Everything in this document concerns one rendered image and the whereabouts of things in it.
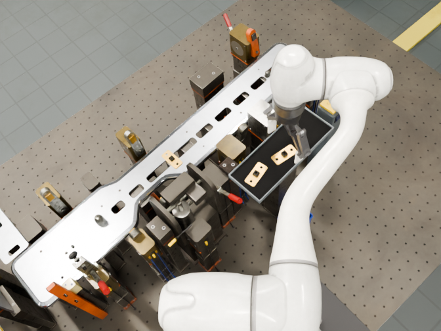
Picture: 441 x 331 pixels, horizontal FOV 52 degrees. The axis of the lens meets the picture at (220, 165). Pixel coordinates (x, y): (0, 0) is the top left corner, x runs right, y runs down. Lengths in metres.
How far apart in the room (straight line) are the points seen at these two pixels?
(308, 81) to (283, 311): 0.53
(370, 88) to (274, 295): 0.53
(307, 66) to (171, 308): 0.61
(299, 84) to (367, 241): 0.96
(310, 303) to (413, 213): 1.15
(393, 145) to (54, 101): 2.27
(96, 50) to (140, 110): 1.39
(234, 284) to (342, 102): 0.50
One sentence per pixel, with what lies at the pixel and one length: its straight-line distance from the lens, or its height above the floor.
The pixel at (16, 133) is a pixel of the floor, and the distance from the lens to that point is 3.33.
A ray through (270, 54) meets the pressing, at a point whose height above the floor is 1.00.
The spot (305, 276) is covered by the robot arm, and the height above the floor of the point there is 1.58.
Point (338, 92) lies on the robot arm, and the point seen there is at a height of 1.58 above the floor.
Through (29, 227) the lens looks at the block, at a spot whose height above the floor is 0.98.
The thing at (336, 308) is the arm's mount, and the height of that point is 0.76.
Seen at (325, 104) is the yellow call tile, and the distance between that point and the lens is 1.61.
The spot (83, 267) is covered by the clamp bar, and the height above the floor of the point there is 1.20.
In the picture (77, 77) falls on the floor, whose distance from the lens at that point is 3.43.
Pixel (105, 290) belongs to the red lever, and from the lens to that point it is 1.42.
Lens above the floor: 2.46
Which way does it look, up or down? 62 degrees down
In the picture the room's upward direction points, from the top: 10 degrees counter-clockwise
